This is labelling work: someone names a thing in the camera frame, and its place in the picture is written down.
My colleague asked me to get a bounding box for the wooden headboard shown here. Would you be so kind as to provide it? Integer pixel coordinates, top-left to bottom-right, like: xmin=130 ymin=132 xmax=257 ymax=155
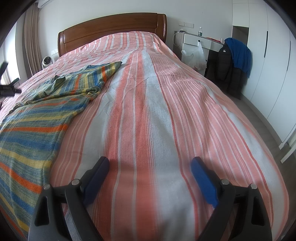
xmin=58 ymin=13 xmax=168 ymax=57

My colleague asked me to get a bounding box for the small bottle on desk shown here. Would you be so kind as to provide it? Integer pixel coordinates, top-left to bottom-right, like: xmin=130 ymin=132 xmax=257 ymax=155
xmin=198 ymin=27 xmax=203 ymax=36

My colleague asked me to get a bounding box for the white wardrobe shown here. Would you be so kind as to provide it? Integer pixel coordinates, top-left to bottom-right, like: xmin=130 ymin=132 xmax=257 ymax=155
xmin=232 ymin=0 xmax=296 ymax=163

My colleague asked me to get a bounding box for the striped knitted sweater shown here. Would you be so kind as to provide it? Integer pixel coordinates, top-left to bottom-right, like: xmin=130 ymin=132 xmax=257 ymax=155
xmin=1 ymin=62 xmax=121 ymax=240

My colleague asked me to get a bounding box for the white plastic bag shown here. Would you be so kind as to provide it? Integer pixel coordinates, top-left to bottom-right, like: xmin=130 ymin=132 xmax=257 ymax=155
xmin=181 ymin=40 xmax=207 ymax=71

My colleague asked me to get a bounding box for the pink striped bed cover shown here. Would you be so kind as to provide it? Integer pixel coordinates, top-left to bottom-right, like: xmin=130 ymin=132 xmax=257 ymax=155
xmin=1 ymin=32 xmax=289 ymax=240

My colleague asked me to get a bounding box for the blue garment on chair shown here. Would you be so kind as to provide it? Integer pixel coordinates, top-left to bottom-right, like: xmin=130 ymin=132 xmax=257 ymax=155
xmin=225 ymin=38 xmax=252 ymax=78

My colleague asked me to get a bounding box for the small white fan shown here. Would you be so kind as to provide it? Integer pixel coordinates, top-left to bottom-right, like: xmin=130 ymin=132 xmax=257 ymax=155
xmin=42 ymin=56 xmax=53 ymax=69

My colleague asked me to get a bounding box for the black jacket on chair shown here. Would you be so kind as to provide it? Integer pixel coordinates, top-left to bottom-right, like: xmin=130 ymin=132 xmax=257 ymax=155
xmin=204 ymin=44 xmax=246 ymax=99

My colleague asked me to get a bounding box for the beige curtain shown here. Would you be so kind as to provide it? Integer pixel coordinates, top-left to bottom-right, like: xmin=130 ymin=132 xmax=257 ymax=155
xmin=23 ymin=3 xmax=43 ymax=78

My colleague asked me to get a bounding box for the white bedside desk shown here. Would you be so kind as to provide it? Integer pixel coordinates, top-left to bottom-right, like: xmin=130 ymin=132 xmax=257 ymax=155
xmin=173 ymin=30 xmax=223 ymax=77

